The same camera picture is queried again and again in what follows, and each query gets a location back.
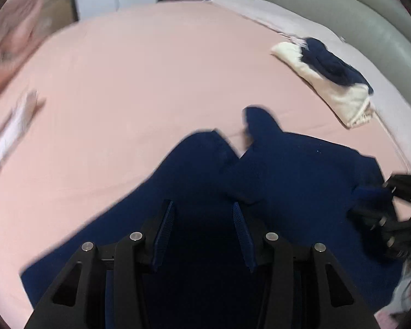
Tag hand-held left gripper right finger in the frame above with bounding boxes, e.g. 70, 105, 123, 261
233, 202, 381, 329

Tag grey padded headboard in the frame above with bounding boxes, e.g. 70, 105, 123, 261
241, 0, 411, 175

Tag pink bed sheet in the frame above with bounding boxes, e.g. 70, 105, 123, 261
0, 0, 411, 329

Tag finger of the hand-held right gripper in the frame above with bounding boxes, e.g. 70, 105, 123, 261
349, 206, 411, 262
381, 174, 411, 210

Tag folded navy garment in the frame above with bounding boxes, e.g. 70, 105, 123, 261
301, 38, 375, 95

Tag navy blue pants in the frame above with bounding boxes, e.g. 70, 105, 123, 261
19, 106, 409, 329

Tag pink round cushion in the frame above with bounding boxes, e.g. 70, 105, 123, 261
0, 0, 47, 105

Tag white striped flat object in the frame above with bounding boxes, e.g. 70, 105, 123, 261
0, 89, 40, 179

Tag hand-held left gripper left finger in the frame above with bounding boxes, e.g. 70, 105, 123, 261
24, 200, 175, 329

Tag folded cream garment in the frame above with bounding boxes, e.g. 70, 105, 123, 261
270, 41, 376, 130

